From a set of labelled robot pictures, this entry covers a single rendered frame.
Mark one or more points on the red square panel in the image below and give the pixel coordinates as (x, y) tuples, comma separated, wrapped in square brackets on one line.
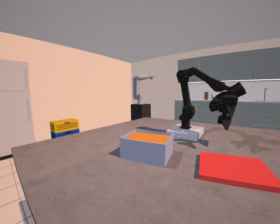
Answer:
[(246, 172)]

